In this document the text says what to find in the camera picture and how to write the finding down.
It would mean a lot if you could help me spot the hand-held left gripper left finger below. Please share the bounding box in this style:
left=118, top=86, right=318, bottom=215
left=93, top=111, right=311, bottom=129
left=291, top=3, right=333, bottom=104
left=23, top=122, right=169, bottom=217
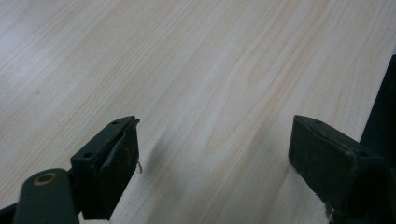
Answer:
left=70, top=115, right=141, bottom=221

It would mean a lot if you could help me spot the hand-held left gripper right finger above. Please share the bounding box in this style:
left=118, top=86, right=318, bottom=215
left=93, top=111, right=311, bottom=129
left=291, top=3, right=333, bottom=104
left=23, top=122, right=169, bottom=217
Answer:
left=288, top=115, right=389, bottom=218

